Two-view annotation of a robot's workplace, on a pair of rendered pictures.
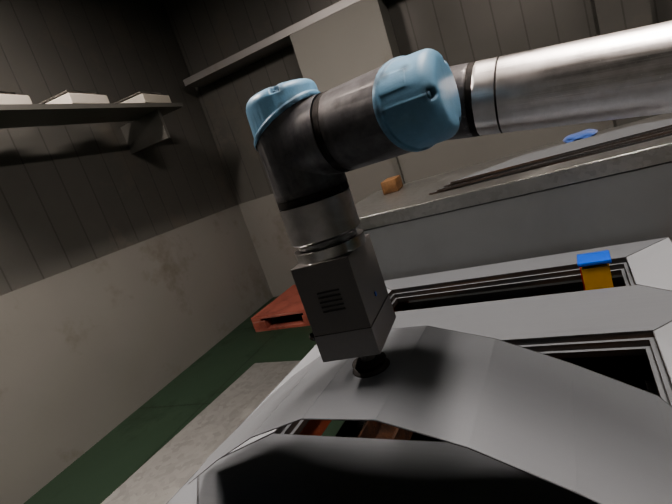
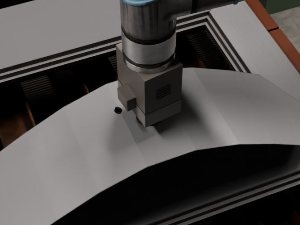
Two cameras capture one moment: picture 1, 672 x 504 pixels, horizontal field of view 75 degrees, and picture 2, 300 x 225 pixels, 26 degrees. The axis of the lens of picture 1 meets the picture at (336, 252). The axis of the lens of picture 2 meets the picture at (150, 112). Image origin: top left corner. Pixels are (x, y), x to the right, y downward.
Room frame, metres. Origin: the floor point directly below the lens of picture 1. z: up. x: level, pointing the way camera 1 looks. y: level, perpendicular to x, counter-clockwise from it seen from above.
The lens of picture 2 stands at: (0.06, 0.52, 1.82)
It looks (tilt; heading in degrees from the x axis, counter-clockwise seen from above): 51 degrees down; 307
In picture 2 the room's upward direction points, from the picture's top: straight up
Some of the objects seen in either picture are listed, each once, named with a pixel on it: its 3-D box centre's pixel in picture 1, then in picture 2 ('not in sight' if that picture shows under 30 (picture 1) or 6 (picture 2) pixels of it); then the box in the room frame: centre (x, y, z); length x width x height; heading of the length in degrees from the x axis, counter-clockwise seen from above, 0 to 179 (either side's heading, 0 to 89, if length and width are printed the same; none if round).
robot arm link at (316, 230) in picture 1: (322, 219); (147, 36); (0.45, 0.00, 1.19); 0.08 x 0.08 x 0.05
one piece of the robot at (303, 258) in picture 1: (336, 291); (141, 77); (0.45, 0.01, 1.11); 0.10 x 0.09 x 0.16; 67
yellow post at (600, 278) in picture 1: (603, 305); not in sight; (0.85, -0.50, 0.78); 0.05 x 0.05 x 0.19; 59
